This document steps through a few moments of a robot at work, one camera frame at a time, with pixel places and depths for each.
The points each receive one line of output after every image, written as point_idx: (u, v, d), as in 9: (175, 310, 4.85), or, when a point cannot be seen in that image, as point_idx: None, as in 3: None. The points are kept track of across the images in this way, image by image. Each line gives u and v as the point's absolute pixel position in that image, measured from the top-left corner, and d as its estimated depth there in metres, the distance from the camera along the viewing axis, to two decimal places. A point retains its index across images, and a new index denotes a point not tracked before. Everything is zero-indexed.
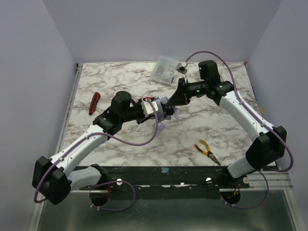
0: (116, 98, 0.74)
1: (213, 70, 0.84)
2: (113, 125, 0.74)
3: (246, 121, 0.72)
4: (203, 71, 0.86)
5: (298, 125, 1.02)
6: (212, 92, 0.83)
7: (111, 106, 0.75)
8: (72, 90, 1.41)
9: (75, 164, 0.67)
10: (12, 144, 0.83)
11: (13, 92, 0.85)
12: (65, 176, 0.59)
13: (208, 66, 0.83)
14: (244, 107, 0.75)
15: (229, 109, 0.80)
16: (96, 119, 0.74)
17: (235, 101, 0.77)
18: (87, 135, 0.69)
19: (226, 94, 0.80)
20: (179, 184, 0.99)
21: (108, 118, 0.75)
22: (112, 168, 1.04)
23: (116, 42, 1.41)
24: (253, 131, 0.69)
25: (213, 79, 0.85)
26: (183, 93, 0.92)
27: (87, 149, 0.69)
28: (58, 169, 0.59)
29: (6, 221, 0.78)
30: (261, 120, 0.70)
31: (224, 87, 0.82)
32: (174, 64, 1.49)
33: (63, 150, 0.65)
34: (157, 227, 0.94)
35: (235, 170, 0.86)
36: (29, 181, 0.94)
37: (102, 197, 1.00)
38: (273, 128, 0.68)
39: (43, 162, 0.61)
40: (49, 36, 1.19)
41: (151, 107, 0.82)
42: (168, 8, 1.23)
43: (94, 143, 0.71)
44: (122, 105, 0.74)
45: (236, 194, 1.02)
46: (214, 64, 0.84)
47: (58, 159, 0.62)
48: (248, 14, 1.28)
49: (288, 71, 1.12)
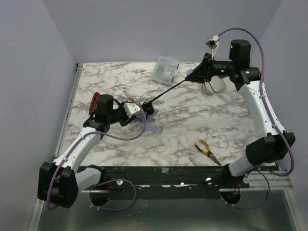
0: (100, 100, 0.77)
1: (244, 54, 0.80)
2: (103, 124, 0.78)
3: (260, 116, 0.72)
4: (234, 51, 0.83)
5: (298, 125, 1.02)
6: (236, 75, 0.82)
7: (97, 108, 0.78)
8: (72, 90, 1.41)
9: (78, 165, 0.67)
10: (11, 143, 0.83)
11: (12, 92, 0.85)
12: (73, 173, 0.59)
13: (241, 46, 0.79)
14: (263, 102, 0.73)
15: (247, 98, 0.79)
16: (86, 121, 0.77)
17: (255, 93, 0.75)
18: (83, 135, 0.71)
19: (250, 83, 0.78)
20: (179, 184, 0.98)
21: (96, 120, 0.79)
22: (112, 168, 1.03)
23: (116, 43, 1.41)
24: (263, 130, 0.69)
25: (242, 61, 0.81)
26: (206, 69, 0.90)
27: (86, 149, 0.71)
28: (65, 168, 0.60)
29: (6, 221, 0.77)
30: (274, 121, 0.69)
31: (250, 73, 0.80)
32: (174, 64, 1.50)
33: (64, 152, 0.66)
34: (158, 227, 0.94)
35: (234, 168, 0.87)
36: (28, 181, 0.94)
37: (102, 197, 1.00)
38: (283, 131, 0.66)
39: (47, 167, 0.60)
40: (48, 35, 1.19)
41: (134, 108, 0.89)
42: (169, 8, 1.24)
43: (91, 142, 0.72)
44: (108, 105, 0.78)
45: (235, 194, 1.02)
46: (248, 45, 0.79)
47: (63, 160, 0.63)
48: (247, 14, 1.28)
49: (288, 70, 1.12)
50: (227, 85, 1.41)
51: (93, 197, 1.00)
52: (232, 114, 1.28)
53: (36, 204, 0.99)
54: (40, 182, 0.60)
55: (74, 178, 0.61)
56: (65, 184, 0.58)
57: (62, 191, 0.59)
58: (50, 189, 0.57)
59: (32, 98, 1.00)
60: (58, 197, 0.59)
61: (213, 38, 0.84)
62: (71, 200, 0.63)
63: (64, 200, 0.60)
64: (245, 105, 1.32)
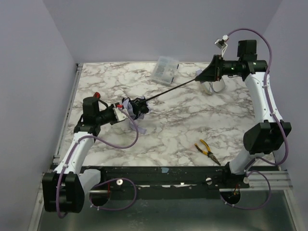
0: (85, 103, 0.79)
1: (250, 47, 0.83)
2: (94, 126, 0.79)
3: (259, 104, 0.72)
4: (241, 47, 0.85)
5: (299, 125, 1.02)
6: (243, 66, 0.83)
7: (84, 111, 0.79)
8: (72, 90, 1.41)
9: (79, 169, 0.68)
10: (11, 143, 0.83)
11: (12, 92, 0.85)
12: (77, 176, 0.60)
13: (247, 41, 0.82)
14: (265, 92, 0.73)
15: (250, 88, 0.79)
16: (76, 126, 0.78)
17: (259, 83, 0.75)
18: (78, 140, 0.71)
19: (255, 72, 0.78)
20: (179, 184, 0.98)
21: (86, 123, 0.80)
22: (112, 168, 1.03)
23: (116, 43, 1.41)
24: (260, 118, 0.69)
25: (249, 55, 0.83)
26: (216, 68, 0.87)
27: (83, 153, 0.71)
28: (69, 173, 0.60)
29: (6, 221, 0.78)
30: (273, 109, 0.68)
31: (258, 64, 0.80)
32: (174, 64, 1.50)
33: (63, 160, 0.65)
34: (158, 227, 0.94)
35: (236, 167, 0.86)
36: (28, 181, 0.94)
37: (102, 198, 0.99)
38: (280, 120, 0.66)
39: (50, 177, 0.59)
40: (48, 35, 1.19)
41: (122, 114, 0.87)
42: (169, 8, 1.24)
43: (86, 146, 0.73)
44: (94, 108, 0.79)
45: (236, 194, 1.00)
46: (254, 41, 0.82)
47: (63, 166, 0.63)
48: (247, 14, 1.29)
49: (289, 70, 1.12)
50: (227, 85, 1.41)
51: (93, 197, 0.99)
52: (232, 114, 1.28)
53: (36, 204, 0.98)
54: (46, 194, 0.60)
55: (78, 181, 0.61)
56: (72, 189, 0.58)
57: (70, 197, 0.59)
58: (58, 198, 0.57)
59: (32, 98, 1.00)
60: (68, 204, 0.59)
61: (223, 37, 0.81)
62: (81, 204, 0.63)
63: (73, 206, 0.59)
64: (245, 105, 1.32)
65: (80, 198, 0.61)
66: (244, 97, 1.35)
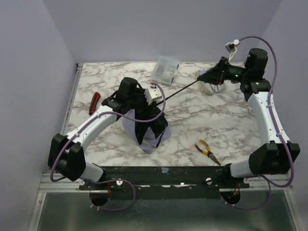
0: (124, 81, 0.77)
1: (260, 65, 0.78)
2: (121, 106, 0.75)
3: (264, 125, 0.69)
4: (250, 60, 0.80)
5: (299, 125, 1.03)
6: (246, 85, 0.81)
7: (119, 89, 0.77)
8: (72, 90, 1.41)
9: (89, 142, 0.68)
10: (11, 144, 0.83)
11: (12, 93, 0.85)
12: (83, 150, 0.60)
13: (257, 57, 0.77)
14: (270, 111, 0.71)
15: (254, 108, 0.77)
16: (105, 100, 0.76)
17: (263, 102, 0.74)
18: (99, 114, 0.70)
19: (258, 93, 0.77)
20: (179, 184, 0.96)
21: (115, 100, 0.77)
22: (112, 168, 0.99)
23: (116, 43, 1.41)
24: (266, 138, 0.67)
25: (256, 72, 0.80)
26: (220, 71, 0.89)
27: (100, 127, 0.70)
28: (76, 143, 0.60)
29: (6, 221, 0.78)
30: (279, 129, 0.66)
31: (260, 85, 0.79)
32: (175, 64, 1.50)
33: (78, 127, 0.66)
34: (158, 227, 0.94)
35: (236, 169, 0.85)
36: (28, 181, 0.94)
37: (102, 198, 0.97)
38: (287, 141, 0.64)
39: (60, 138, 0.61)
40: (48, 36, 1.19)
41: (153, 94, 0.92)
42: (169, 8, 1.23)
43: (106, 121, 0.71)
44: (130, 88, 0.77)
45: (236, 194, 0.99)
46: (264, 58, 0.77)
47: (75, 134, 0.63)
48: (248, 14, 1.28)
49: (289, 70, 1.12)
50: (227, 85, 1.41)
51: (93, 197, 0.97)
52: (232, 114, 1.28)
53: (36, 204, 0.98)
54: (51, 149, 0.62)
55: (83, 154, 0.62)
56: (74, 157, 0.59)
57: (69, 165, 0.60)
58: (59, 157, 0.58)
59: (32, 99, 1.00)
60: (64, 169, 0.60)
61: (234, 42, 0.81)
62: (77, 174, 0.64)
63: (69, 173, 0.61)
64: (245, 105, 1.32)
65: (77, 168, 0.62)
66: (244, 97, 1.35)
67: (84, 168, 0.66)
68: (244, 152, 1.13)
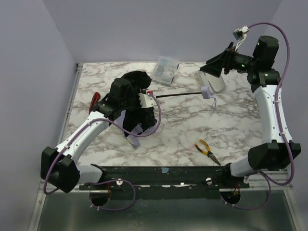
0: (115, 83, 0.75)
1: (269, 55, 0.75)
2: (113, 110, 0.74)
3: (268, 122, 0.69)
4: (259, 49, 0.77)
5: (299, 124, 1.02)
6: (253, 76, 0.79)
7: (110, 91, 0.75)
8: (72, 91, 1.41)
9: (81, 152, 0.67)
10: (11, 144, 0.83)
11: (13, 92, 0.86)
12: (73, 162, 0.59)
13: (267, 47, 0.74)
14: (275, 108, 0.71)
15: (260, 102, 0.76)
16: (96, 105, 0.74)
17: (270, 97, 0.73)
18: (90, 122, 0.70)
19: (266, 85, 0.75)
20: (179, 184, 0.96)
21: (107, 104, 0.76)
22: (112, 168, 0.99)
23: (116, 43, 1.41)
24: (268, 135, 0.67)
25: (265, 63, 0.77)
26: (225, 61, 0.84)
27: (91, 136, 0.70)
28: (66, 156, 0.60)
29: (6, 221, 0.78)
30: (282, 128, 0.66)
31: (269, 77, 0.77)
32: (175, 64, 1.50)
33: (68, 138, 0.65)
34: (158, 227, 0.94)
35: (235, 168, 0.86)
36: (28, 182, 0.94)
37: (102, 197, 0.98)
38: (289, 141, 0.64)
39: (50, 151, 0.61)
40: (48, 35, 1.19)
41: (149, 102, 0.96)
42: (168, 8, 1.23)
43: (96, 129, 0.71)
44: (121, 90, 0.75)
45: (236, 194, 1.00)
46: (275, 47, 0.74)
47: (65, 146, 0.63)
48: (248, 14, 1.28)
49: (289, 70, 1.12)
50: (227, 85, 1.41)
51: (93, 197, 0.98)
52: (232, 114, 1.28)
53: (36, 204, 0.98)
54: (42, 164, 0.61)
55: (74, 165, 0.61)
56: (65, 171, 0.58)
57: (61, 178, 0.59)
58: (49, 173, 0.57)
59: (32, 98, 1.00)
60: (57, 182, 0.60)
61: (242, 29, 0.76)
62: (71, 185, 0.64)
63: (63, 186, 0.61)
64: (246, 105, 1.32)
65: (70, 180, 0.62)
66: (244, 97, 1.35)
67: (78, 178, 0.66)
68: (244, 152, 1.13)
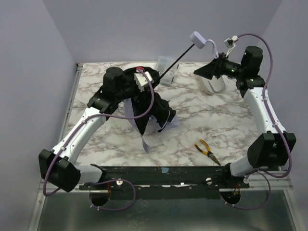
0: (107, 75, 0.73)
1: (255, 63, 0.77)
2: (109, 104, 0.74)
3: (260, 117, 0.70)
4: (246, 57, 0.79)
5: (299, 124, 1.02)
6: (241, 83, 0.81)
7: (103, 84, 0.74)
8: (72, 91, 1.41)
9: (78, 151, 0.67)
10: (11, 144, 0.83)
11: (13, 92, 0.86)
12: (71, 164, 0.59)
13: (253, 57, 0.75)
14: (265, 104, 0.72)
15: (250, 103, 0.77)
16: (91, 100, 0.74)
17: (258, 96, 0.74)
18: (85, 120, 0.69)
19: (253, 88, 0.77)
20: (179, 184, 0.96)
21: (102, 98, 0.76)
22: (112, 168, 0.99)
23: (116, 43, 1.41)
24: (263, 129, 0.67)
25: (250, 70, 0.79)
26: (217, 66, 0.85)
27: (88, 134, 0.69)
28: (63, 159, 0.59)
29: (6, 221, 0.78)
30: (275, 121, 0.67)
31: (255, 82, 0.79)
32: (174, 64, 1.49)
33: (63, 140, 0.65)
34: (158, 227, 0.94)
35: (235, 168, 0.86)
36: (28, 181, 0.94)
37: (102, 197, 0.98)
38: (283, 131, 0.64)
39: (46, 154, 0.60)
40: (47, 35, 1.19)
41: (144, 78, 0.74)
42: (169, 8, 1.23)
43: (93, 127, 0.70)
44: (114, 82, 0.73)
45: (235, 194, 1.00)
46: (261, 57, 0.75)
47: (61, 148, 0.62)
48: (248, 14, 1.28)
49: (289, 70, 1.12)
50: (227, 85, 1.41)
51: (93, 197, 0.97)
52: (232, 114, 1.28)
53: (36, 204, 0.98)
54: (41, 166, 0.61)
55: (72, 166, 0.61)
56: (63, 173, 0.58)
57: (60, 180, 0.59)
58: (47, 176, 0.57)
59: (32, 98, 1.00)
60: (57, 182, 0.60)
61: (232, 37, 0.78)
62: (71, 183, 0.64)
63: (63, 186, 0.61)
64: (245, 105, 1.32)
65: (70, 180, 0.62)
66: None
67: (78, 177, 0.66)
68: (244, 152, 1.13)
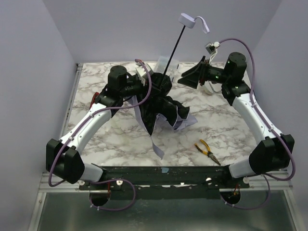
0: (111, 74, 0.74)
1: (239, 72, 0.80)
2: (115, 102, 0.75)
3: (255, 123, 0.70)
4: (230, 66, 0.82)
5: (299, 124, 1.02)
6: (227, 92, 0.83)
7: (108, 83, 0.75)
8: (72, 91, 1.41)
9: (84, 144, 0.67)
10: (11, 144, 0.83)
11: (13, 92, 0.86)
12: (78, 154, 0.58)
13: (237, 65, 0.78)
14: (256, 110, 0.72)
15: (240, 110, 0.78)
16: (98, 98, 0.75)
17: (247, 103, 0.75)
18: (93, 113, 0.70)
19: (240, 96, 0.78)
20: (179, 184, 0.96)
21: (108, 96, 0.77)
22: (112, 168, 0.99)
23: (116, 43, 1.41)
24: (260, 136, 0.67)
25: (235, 78, 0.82)
26: (201, 72, 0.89)
27: (94, 128, 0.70)
28: (70, 147, 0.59)
29: (6, 221, 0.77)
30: (269, 125, 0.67)
31: (240, 89, 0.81)
32: (175, 64, 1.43)
33: (71, 130, 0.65)
34: (158, 227, 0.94)
35: (235, 170, 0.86)
36: (28, 181, 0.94)
37: (102, 197, 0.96)
38: (280, 134, 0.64)
39: (54, 143, 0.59)
40: (47, 35, 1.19)
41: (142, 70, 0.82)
42: (168, 8, 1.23)
43: (99, 121, 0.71)
44: (119, 81, 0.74)
45: (236, 194, 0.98)
46: (244, 66, 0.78)
47: (69, 138, 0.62)
48: (248, 14, 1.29)
49: (288, 70, 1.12)
50: None
51: (93, 197, 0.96)
52: (232, 114, 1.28)
53: (36, 204, 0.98)
54: (46, 156, 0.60)
55: (79, 158, 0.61)
56: (70, 162, 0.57)
57: (66, 170, 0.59)
58: (54, 165, 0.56)
59: (32, 98, 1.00)
60: (62, 173, 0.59)
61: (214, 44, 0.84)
62: (75, 176, 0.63)
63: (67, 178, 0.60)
64: None
65: (74, 172, 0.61)
66: None
67: (82, 171, 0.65)
68: (244, 152, 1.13)
